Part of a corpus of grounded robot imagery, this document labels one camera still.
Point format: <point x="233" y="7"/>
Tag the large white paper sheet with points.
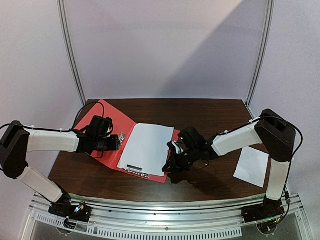
<point x="147" y="148"/>

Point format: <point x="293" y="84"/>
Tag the metal spine folder clip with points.
<point x="121" y="138"/>

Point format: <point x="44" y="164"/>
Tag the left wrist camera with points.
<point x="99" y="127"/>

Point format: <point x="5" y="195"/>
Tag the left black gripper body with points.
<point x="101" y="145"/>

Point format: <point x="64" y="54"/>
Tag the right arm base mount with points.
<point x="267" y="215"/>

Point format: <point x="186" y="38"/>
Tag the small white paper sheet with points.
<point x="252" y="166"/>

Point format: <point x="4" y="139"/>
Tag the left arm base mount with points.
<point x="81" y="212"/>

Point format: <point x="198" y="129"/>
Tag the metal bottom folder clip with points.
<point x="137" y="171"/>

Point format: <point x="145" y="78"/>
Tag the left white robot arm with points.
<point x="19" y="141"/>

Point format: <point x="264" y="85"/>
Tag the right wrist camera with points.
<point x="192" y="140"/>

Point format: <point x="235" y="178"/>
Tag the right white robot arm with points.
<point x="276" y="134"/>

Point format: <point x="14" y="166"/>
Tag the aluminium front rail frame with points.
<point x="198" y="220"/>

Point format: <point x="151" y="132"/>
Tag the red file folder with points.
<point x="121" y="123"/>

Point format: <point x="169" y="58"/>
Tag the left aluminium corner post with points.
<point x="69" y="50"/>

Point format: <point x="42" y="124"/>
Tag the aluminium corner post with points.
<point x="69" y="50"/>
<point x="261" y="53"/>

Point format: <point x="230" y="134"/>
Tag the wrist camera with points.
<point x="99" y="127"/>
<point x="192" y="140"/>

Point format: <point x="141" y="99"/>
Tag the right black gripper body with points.
<point x="178" y="158"/>

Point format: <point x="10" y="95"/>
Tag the right aluminium corner post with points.
<point x="261" y="53"/>

